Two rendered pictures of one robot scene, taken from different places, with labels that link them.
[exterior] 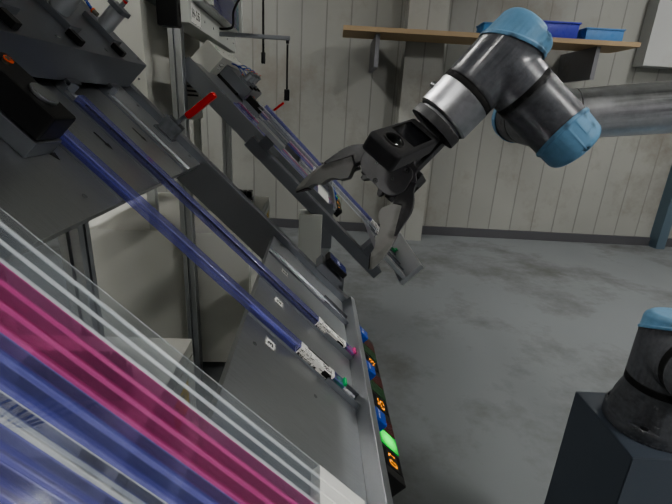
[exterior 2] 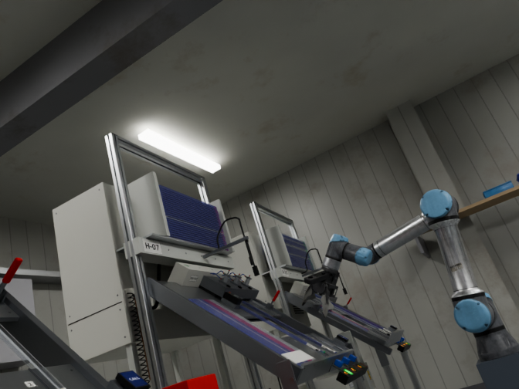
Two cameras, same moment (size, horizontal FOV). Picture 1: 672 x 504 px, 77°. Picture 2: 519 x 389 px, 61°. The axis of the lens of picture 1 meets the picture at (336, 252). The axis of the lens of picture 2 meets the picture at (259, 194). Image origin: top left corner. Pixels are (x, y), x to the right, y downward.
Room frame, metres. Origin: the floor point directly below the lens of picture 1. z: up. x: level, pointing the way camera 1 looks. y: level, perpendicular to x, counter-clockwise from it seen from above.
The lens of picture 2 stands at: (-1.32, -0.72, 0.73)
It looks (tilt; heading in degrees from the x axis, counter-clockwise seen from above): 22 degrees up; 23
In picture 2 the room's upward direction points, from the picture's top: 18 degrees counter-clockwise
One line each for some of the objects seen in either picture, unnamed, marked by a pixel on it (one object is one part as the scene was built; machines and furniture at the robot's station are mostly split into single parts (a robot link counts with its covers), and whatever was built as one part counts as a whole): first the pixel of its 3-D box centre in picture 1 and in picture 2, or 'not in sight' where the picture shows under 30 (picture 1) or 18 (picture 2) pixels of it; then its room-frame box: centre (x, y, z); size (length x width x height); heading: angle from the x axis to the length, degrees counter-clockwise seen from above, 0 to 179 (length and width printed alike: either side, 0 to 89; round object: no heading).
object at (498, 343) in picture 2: (655, 401); (494, 342); (0.66, -0.61, 0.60); 0.15 x 0.15 x 0.10
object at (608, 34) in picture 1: (597, 37); not in sight; (3.46, -1.82, 1.67); 0.28 x 0.19 x 0.09; 91
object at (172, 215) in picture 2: not in sight; (187, 224); (0.46, 0.47, 1.52); 0.51 x 0.13 x 0.27; 3
